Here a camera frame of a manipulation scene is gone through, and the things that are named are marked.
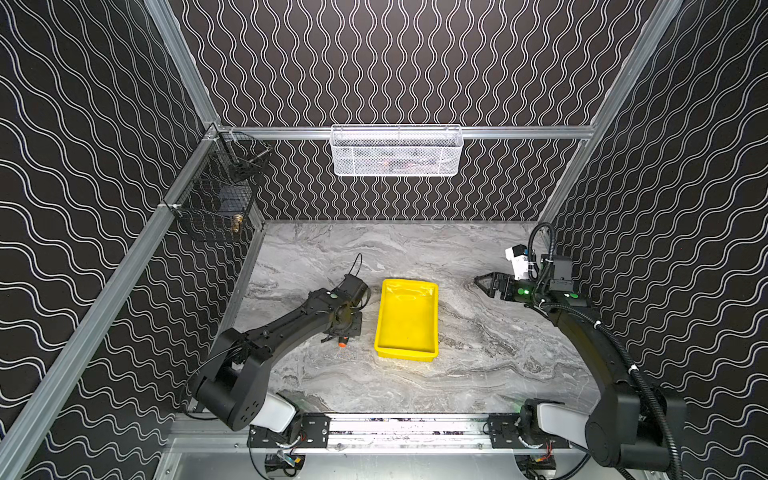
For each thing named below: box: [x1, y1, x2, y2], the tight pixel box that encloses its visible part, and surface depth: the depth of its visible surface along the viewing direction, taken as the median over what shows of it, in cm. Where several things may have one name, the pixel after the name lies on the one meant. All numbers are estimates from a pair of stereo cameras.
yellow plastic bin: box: [374, 278, 439, 362], surface depth 94 cm
